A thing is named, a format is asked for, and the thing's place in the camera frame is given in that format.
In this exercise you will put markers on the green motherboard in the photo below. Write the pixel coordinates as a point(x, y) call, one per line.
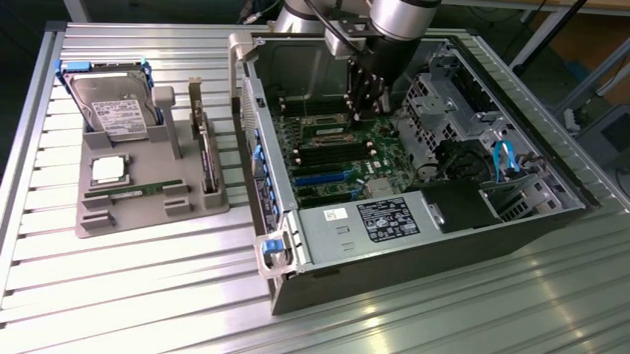
point(367, 156)

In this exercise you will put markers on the blue case latch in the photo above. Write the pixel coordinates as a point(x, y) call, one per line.
point(273, 247)

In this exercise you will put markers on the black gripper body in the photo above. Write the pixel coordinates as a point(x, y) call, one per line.
point(395, 59)

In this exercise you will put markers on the silver chipset heat sink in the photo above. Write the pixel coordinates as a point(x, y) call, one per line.
point(377, 187)

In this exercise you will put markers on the green RAM stick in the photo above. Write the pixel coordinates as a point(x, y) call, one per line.
point(133, 189)

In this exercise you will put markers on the black table corner cap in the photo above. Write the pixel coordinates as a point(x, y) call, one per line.
point(54, 26)

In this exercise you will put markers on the silver drive cage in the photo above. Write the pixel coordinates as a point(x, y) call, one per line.
point(444, 107)

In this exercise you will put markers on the grey parts rack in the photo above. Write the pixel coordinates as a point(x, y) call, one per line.
point(144, 214)

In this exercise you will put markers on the silver hard disk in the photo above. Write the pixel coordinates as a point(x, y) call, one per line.
point(112, 107)

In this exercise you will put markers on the black expansion slot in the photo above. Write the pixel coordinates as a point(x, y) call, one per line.
point(317, 197)

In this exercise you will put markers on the grey metal desk frame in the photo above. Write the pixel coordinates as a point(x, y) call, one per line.
point(547, 26)

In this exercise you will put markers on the black RAM slot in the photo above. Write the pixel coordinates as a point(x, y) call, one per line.
point(341, 160)
point(335, 146)
point(337, 150)
point(340, 155)

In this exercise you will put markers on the blue disk caddy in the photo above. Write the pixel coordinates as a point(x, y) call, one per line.
point(80, 68)

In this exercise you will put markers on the graphics card with bracket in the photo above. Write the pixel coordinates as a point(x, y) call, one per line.
point(205, 144)

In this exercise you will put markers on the silver CPU chip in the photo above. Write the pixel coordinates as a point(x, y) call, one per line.
point(110, 169)

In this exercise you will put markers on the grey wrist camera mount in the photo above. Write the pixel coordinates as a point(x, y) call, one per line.
point(345, 38)

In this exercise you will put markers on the grey corner clamp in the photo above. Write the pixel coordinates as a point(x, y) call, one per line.
point(244, 44)
point(269, 263)

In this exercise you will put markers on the grey power supply unit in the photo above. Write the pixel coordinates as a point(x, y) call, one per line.
point(331, 239)

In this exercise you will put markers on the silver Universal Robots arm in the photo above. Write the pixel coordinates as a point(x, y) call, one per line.
point(395, 14)

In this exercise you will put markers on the CPU socket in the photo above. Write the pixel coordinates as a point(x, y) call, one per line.
point(333, 131)

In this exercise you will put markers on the grey machine box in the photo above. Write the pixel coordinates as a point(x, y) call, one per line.
point(603, 132)

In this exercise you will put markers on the black open PC case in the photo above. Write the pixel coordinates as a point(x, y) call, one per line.
point(444, 265)

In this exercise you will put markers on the blue expansion slot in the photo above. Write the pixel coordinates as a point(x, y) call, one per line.
point(320, 174)
point(323, 180)

